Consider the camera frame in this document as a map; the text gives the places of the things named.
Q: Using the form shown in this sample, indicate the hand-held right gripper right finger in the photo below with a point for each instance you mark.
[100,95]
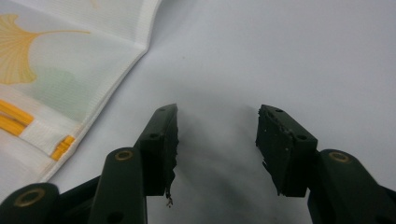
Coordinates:
[285,152]

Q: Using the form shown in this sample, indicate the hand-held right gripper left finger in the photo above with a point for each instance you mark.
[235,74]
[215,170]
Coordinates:
[158,155]

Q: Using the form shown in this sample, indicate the white leaf-patterned cloth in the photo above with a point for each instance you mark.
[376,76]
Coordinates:
[62,77]

